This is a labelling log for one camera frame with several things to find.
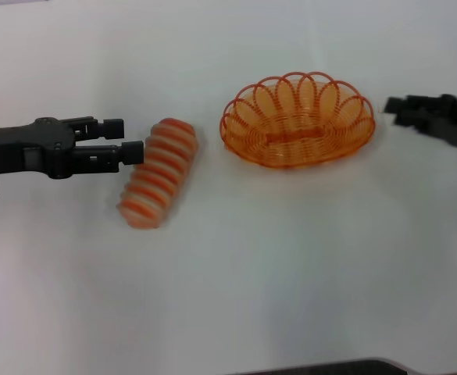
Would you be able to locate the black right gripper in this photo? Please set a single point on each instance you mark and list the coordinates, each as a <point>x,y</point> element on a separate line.
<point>456,121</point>

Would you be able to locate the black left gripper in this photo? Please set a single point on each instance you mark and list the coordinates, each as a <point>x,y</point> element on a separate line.
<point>13,150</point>

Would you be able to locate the orange white striped bread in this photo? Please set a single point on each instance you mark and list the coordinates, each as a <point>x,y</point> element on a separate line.
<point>158,176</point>

